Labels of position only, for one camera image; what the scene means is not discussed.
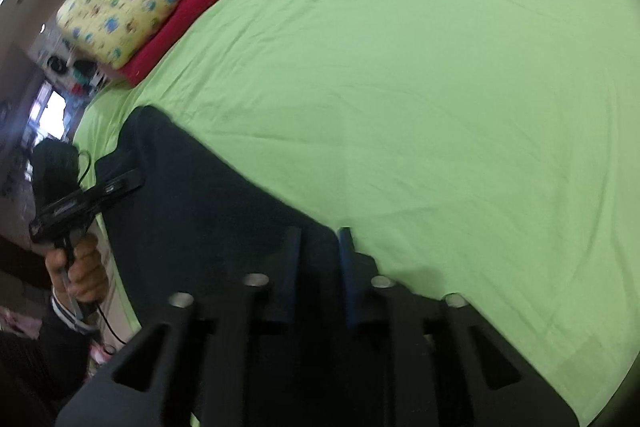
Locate cluttered shelf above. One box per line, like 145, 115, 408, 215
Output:
30, 37, 108, 108

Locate dark navy pants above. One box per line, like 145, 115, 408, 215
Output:
94, 105, 401, 427

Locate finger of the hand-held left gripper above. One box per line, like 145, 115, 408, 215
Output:
98, 169, 146, 204

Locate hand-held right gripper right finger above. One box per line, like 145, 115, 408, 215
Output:
338, 227, 580, 427

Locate red pillow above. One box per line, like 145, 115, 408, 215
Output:
106, 0, 277, 88

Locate green bed sheet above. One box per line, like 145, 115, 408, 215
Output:
73, 0, 640, 427

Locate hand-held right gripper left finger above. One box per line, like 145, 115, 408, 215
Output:
56, 227, 303, 427

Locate person's left forearm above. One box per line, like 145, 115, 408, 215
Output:
0, 294, 96, 427

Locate person's left hand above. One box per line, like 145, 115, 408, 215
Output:
46, 235, 110, 311

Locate black cable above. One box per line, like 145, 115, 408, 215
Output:
59, 149, 132, 356

